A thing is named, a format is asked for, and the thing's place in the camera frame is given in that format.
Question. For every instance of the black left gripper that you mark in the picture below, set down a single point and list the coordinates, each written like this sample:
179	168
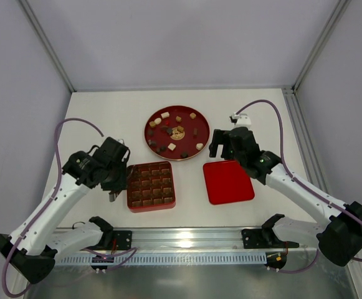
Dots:
114	187

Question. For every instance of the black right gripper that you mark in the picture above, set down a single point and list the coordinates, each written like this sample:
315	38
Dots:
219	141

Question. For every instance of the white square chocolate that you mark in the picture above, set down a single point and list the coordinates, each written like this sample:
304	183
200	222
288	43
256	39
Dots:
171	146

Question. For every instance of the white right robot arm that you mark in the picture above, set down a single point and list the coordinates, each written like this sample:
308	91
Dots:
341	238

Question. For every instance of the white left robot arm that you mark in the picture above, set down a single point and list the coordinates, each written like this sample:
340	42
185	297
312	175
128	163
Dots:
80	174

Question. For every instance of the white heart chocolate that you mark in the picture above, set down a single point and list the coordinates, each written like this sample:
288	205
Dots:
199	145

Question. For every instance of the square red chocolate box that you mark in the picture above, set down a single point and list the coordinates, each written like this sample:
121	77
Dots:
150	187

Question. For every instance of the dark ridged square chocolate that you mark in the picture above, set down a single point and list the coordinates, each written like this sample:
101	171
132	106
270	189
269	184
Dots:
184	154

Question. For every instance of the white chocolate top left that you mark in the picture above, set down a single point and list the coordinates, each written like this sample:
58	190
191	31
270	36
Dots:
164	115

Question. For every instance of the square red box lid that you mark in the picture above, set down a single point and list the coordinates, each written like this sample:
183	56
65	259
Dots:
226	183

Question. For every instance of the round red tray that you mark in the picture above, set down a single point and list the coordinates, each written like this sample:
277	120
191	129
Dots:
184	141

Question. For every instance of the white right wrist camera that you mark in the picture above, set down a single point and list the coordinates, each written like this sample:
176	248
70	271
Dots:
240	120

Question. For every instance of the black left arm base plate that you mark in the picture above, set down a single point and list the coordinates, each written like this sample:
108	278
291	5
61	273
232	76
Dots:
114	240

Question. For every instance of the aluminium front rail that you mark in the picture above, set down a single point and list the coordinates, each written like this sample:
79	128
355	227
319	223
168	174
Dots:
168	238

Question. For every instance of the aluminium rail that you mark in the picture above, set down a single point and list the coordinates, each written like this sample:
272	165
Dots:
168	238
310	159

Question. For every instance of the right side aluminium rail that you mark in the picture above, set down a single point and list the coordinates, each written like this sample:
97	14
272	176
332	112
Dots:
310	159

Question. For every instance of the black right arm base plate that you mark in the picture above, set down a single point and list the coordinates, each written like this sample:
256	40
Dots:
264	239

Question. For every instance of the slotted grey cable duct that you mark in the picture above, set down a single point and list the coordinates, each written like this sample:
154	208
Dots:
167	258

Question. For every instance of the right aluminium frame post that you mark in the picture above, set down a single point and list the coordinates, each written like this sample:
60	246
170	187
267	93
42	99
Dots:
321	41

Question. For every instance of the aluminium frame post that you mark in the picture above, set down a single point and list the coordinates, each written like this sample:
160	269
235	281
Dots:
45	42
321	41

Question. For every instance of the left aluminium frame post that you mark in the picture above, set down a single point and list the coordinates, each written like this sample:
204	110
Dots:
45	42

